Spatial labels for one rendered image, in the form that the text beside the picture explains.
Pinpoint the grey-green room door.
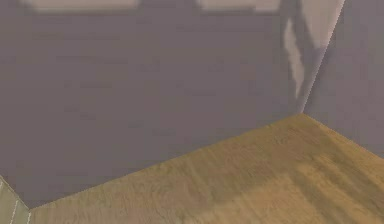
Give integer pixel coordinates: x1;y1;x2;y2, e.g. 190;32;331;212
0;178;32;224

